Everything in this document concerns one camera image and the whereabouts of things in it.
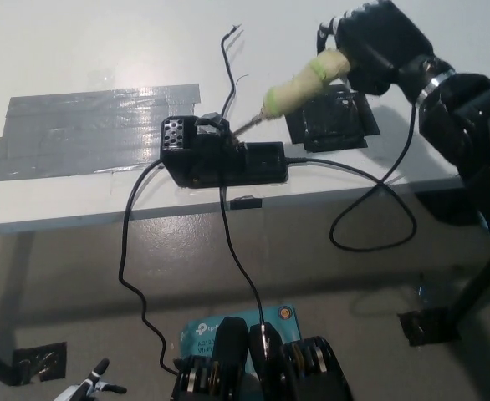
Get grey duct tape patch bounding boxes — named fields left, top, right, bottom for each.
left=0, top=84, right=202, bottom=184

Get teal router box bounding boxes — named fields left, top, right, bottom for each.
left=179, top=306, right=304, bottom=373

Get black floor tape patch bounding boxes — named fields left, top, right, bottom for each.
left=13, top=342, right=68, bottom=385
left=397, top=307, right=462, bottom=348

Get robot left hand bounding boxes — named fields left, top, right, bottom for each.
left=56, top=358, right=128, bottom=401

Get thin black frayed cable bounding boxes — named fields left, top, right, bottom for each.
left=219, top=24, right=269, bottom=335

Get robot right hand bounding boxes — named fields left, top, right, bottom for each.
left=314, top=0, right=434, bottom=97

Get clear plastic scrap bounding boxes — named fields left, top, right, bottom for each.
left=414, top=273, right=434, bottom=308

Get black iron holder pad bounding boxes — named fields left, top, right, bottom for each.
left=284, top=83, right=380, bottom=154

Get black soldering station base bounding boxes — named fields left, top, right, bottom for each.
left=161, top=111, right=288, bottom=191

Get tape-wrapped soldering iron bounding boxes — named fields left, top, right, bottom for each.
left=230, top=48, right=353, bottom=141

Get small black tape strip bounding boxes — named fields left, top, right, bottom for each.
left=229, top=195, right=263, bottom=211

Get black power cable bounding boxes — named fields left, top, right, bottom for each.
left=118, top=162, right=181, bottom=375

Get black robot torso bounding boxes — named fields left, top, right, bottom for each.
left=171, top=316, right=353, bottom=401

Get black under-table bracket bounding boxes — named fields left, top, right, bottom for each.
left=416, top=190, right=490, bottom=229

